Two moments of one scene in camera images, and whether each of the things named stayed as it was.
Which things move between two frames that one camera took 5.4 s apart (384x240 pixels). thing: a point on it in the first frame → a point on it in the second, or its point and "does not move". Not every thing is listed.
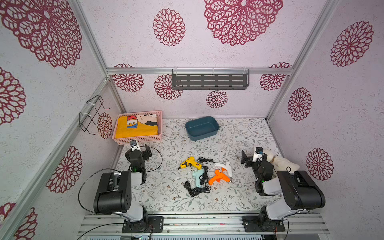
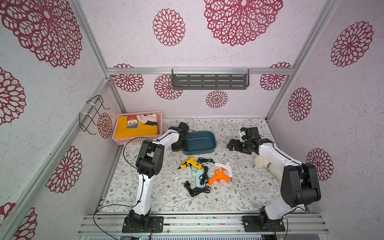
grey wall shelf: (189, 79) does not move
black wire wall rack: (91, 113) does not move
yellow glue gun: (190, 160) does not move
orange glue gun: (219, 176) does not move
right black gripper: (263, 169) → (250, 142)
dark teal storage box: (198, 128) → (200, 142)
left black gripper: (146, 153) → (185, 147)
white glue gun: (226, 165) does not move
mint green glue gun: (197, 173) does not move
